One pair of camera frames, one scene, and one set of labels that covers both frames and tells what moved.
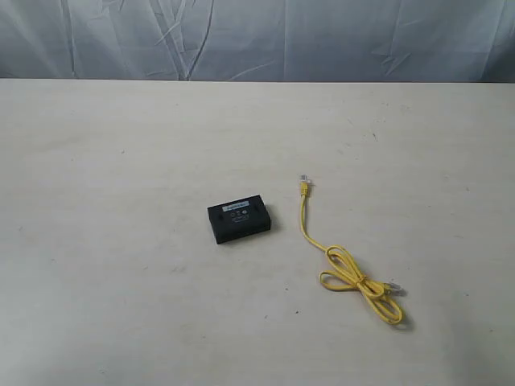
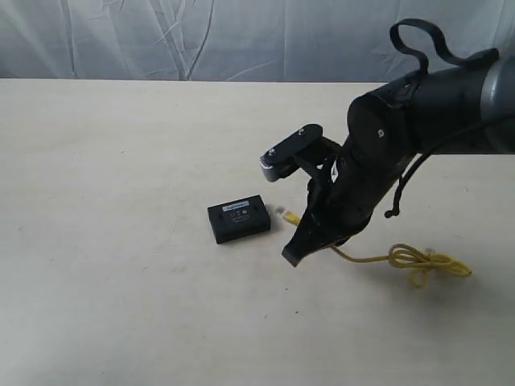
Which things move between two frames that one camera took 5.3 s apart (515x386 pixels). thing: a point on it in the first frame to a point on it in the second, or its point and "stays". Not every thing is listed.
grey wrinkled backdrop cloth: x=259 y=40 stays
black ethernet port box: x=239 y=219 stays
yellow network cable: x=380 y=296 to x=422 y=264
